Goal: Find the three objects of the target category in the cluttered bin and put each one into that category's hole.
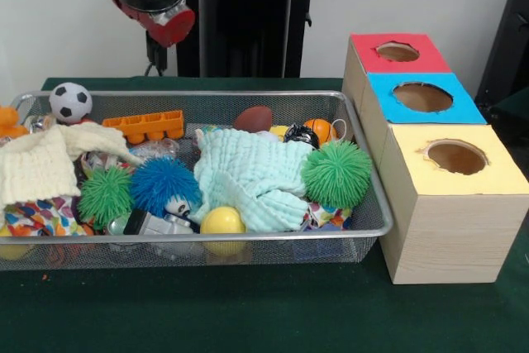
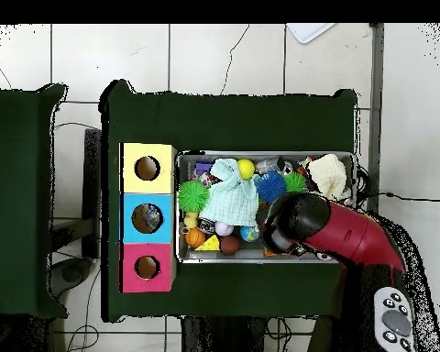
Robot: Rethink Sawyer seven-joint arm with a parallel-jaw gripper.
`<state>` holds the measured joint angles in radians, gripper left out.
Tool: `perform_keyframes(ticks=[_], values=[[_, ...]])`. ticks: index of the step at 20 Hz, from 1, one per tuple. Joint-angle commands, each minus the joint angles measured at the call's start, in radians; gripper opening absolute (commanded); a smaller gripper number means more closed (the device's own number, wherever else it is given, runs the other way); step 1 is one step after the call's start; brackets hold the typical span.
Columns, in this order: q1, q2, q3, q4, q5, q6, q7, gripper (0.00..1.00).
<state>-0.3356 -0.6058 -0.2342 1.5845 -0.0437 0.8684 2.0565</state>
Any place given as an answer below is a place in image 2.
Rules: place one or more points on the small orange basketball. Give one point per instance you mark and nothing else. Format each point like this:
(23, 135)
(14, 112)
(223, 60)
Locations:
(195, 237)

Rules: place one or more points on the blue spiky toy with face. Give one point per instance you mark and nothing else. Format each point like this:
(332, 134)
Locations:
(270, 186)

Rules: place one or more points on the pale pink ball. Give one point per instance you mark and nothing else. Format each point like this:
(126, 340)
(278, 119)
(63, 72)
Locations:
(223, 228)

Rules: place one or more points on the small brown football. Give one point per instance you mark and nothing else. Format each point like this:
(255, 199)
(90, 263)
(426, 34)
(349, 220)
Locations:
(230, 245)

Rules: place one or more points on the clear plastic packet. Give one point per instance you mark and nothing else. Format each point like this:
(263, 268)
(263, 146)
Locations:
(154, 216)

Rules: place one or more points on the white tray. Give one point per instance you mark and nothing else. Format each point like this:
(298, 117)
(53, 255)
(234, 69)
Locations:
(308, 31)

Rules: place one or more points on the yellow cheese wedge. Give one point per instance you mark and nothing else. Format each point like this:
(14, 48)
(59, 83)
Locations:
(209, 245)

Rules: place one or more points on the colourful globe ball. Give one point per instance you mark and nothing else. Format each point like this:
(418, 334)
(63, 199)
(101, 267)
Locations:
(249, 234)

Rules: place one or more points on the mint ribbed cloth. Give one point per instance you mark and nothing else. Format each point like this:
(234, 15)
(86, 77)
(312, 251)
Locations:
(231, 201)

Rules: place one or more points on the black upright panel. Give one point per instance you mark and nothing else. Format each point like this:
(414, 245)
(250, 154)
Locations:
(92, 183)

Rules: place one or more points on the cream ribbed cloth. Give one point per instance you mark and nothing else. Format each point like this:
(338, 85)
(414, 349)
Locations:
(330, 176)

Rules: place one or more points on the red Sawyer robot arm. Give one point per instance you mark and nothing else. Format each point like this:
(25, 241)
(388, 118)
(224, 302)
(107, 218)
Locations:
(352, 234)

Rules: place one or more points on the shallow clear mesh bin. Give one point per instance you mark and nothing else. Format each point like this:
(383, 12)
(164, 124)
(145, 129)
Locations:
(242, 253)

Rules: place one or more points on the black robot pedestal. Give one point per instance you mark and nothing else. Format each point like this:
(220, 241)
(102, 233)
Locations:
(223, 337)

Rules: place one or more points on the wooden box with three holes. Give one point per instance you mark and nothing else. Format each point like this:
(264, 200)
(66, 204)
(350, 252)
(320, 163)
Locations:
(161, 253)

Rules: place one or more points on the plain yellow ball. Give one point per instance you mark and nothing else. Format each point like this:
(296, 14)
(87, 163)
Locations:
(246, 168)

